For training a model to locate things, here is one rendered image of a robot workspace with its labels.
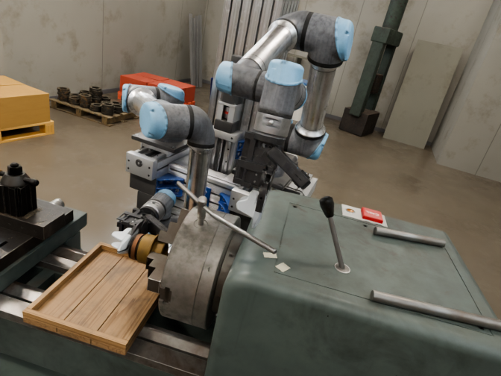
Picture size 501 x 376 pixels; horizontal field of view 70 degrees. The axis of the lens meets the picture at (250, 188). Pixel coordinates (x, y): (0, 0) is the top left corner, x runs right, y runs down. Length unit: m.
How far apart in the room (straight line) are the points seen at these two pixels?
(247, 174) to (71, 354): 0.75
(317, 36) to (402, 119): 7.21
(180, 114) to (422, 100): 7.44
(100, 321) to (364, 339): 0.71
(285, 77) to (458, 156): 6.87
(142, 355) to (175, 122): 0.68
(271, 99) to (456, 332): 0.58
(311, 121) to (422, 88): 7.10
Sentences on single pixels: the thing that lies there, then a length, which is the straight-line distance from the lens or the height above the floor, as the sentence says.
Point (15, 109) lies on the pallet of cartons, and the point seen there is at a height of 0.36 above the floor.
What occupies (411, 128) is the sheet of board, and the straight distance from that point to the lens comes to 8.34.
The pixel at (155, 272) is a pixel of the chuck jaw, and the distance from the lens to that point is 0.96.
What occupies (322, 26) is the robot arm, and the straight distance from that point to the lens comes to 1.18.
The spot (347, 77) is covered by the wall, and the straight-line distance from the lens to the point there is 8.74.
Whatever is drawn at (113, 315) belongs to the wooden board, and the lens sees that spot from 1.16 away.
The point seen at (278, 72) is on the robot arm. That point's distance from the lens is 0.75.
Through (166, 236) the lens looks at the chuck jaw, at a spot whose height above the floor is 1.13.
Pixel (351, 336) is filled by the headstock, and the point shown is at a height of 1.19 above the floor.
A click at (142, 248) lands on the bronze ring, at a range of 1.03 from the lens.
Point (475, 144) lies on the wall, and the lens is 7.51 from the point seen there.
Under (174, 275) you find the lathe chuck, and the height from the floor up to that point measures 1.14.
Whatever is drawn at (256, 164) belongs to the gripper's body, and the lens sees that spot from 0.75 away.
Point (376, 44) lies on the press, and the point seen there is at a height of 1.76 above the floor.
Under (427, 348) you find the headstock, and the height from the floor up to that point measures 1.22.
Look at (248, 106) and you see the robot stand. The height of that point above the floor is 1.37.
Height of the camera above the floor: 1.72
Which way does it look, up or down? 25 degrees down
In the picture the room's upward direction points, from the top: 12 degrees clockwise
